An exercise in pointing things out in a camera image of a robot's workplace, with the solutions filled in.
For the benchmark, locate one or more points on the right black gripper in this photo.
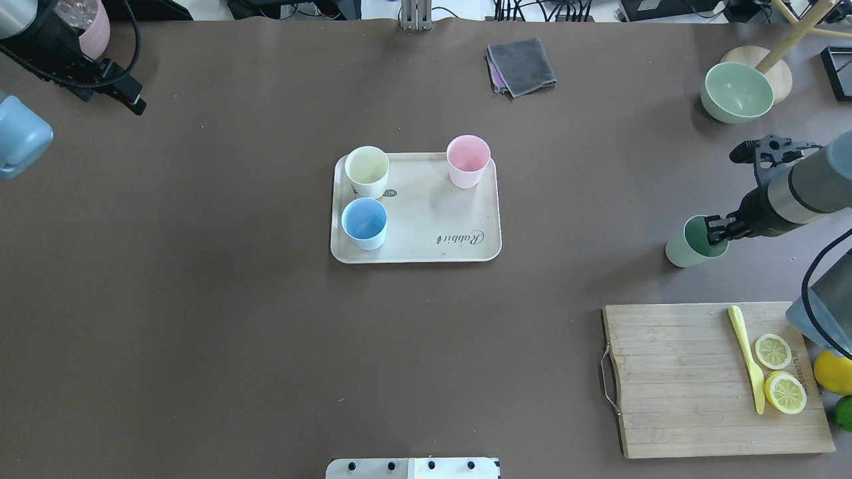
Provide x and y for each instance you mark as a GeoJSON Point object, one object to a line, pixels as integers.
{"type": "Point", "coordinates": [751, 208]}

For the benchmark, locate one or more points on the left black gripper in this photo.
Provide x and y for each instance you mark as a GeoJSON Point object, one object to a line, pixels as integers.
{"type": "Point", "coordinates": [48, 34]}

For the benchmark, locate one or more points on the green cup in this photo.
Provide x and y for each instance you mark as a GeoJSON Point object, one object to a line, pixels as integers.
{"type": "Point", "coordinates": [690, 246]}

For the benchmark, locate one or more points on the pink cup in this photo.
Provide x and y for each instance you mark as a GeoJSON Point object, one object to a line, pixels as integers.
{"type": "Point", "coordinates": [467, 156]}

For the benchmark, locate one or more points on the cream white cup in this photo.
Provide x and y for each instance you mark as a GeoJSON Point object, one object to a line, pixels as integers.
{"type": "Point", "coordinates": [367, 168]}

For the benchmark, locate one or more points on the light blue cup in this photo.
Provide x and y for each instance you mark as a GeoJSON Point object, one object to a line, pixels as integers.
{"type": "Point", "coordinates": [364, 220]}

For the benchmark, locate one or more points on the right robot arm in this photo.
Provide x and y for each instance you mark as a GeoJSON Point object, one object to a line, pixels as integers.
{"type": "Point", "coordinates": [797, 183]}

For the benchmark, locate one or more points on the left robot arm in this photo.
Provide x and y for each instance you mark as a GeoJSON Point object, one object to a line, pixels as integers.
{"type": "Point", "coordinates": [24, 135]}

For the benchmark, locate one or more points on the cream rectangular tray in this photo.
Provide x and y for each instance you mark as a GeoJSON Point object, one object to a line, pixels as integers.
{"type": "Point", "coordinates": [430, 219]}

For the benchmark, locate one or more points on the pink bowl of ice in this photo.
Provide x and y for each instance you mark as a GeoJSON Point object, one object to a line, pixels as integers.
{"type": "Point", "coordinates": [90, 21]}

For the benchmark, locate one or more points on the lemon half near knife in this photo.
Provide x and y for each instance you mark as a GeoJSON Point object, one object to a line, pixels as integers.
{"type": "Point", "coordinates": [772, 351]}

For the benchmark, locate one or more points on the green bowl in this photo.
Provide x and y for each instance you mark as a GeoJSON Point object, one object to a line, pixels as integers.
{"type": "Point", "coordinates": [735, 93]}

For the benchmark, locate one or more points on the yellow plastic knife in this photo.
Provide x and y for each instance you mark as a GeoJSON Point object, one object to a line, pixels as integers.
{"type": "Point", "coordinates": [754, 372]}

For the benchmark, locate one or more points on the wooden cutting board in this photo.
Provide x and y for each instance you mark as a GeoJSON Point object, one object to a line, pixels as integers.
{"type": "Point", "coordinates": [681, 388]}

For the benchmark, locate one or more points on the wooden cup tree stand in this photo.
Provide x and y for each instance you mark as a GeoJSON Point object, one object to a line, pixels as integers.
{"type": "Point", "coordinates": [771, 63]}

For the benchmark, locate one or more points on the lemon half outer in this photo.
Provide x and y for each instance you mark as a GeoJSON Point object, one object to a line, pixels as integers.
{"type": "Point", "coordinates": [785, 392]}

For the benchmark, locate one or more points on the whole lemon near lime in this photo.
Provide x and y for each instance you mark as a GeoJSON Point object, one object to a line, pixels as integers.
{"type": "Point", "coordinates": [833, 373]}

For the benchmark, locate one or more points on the green lime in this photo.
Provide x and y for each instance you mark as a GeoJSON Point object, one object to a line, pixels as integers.
{"type": "Point", "coordinates": [842, 413]}

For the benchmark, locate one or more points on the grey folded cloth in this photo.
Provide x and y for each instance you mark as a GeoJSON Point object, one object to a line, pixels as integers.
{"type": "Point", "coordinates": [520, 67]}

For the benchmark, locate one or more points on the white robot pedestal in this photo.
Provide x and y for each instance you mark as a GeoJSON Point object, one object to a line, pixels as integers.
{"type": "Point", "coordinates": [428, 467]}

